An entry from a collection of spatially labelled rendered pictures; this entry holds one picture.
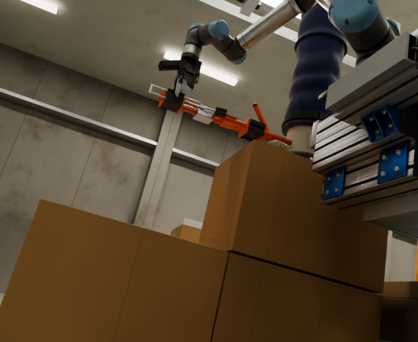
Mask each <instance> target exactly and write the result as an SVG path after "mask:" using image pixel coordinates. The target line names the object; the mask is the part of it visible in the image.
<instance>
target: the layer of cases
mask: <svg viewBox="0 0 418 342"><path fill-rule="evenodd" d="M382 301H383V296H381V295H379V294H375V293H371V292H367V291H365V290H360V289H357V288H353V287H351V286H346V285H343V284H339V283H336V282H332V281H329V280H325V279H322V278H318V277H315V276H312V275H308V274H305V273H301V272H298V271H294V270H291V269H287V268H284V267H280V266H277V265H272V264H270V263H266V262H262V261H258V260H256V259H252V258H248V257H246V256H242V255H238V254H234V253H232V252H230V253H229V252H227V251H224V250H220V249H218V248H213V247H210V246H206V245H203V244H199V243H196V242H192V241H189V240H185V239H182V238H179V237H175V236H172V235H168V234H165V233H161V232H158V231H154V230H151V229H147V228H144V227H139V226H137V225H133V224H129V223H125V222H123V221H119V220H115V219H113V218H109V217H105V216H101V215H99V214H94V213H91V212H87V211H85V210H80V209H77V208H73V207H70V206H66V205H63V204H59V203H56V202H52V201H49V200H46V199H40V200H39V204H38V206H37V209H36V211H35V214H34V217H33V219H32V222H31V225H30V227H29V230H28V233H27V235H26V238H25V241H24V243H23V246H22V249H21V251H20V254H19V257H18V260H17V261H16V265H15V267H14V270H13V272H12V276H11V278H10V280H9V283H8V285H7V288H6V291H5V294H4V296H3V299H2V302H1V304H0V342H379V334H380V325H381V310H382Z"/></svg>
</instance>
